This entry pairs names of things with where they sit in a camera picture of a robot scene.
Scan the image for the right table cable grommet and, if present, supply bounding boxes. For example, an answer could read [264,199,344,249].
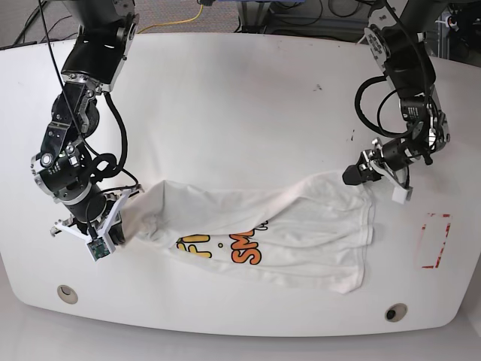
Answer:
[385,303,408,323]

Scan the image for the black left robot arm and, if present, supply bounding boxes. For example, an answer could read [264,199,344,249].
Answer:
[342,1,450,186]

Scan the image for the table cable grommet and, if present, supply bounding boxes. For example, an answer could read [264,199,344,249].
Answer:
[385,303,408,323]
[57,285,78,305]

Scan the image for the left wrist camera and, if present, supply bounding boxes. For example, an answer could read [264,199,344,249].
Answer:
[392,187,413,205]

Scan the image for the red tape rectangle marking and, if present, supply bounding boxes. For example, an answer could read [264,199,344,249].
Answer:
[416,213,452,269]

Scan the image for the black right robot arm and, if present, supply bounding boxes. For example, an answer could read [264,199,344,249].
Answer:
[31,1,140,256]

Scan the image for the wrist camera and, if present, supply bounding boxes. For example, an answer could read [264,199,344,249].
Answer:
[86,238,111,262]
[392,187,413,205]

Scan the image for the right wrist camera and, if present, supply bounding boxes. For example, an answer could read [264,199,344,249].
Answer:
[86,238,111,262]

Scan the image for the left table cable grommet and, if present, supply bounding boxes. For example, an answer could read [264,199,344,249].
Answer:
[57,285,78,305]

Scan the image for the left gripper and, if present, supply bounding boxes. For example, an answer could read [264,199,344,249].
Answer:
[342,138,432,190]

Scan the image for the yellow cable on floor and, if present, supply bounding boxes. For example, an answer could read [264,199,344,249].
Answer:
[137,3,206,35]

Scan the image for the white printed t-shirt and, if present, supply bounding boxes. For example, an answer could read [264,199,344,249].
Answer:
[121,172,375,294]

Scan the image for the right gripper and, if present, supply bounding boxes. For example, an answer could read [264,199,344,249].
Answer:
[50,184,144,246]

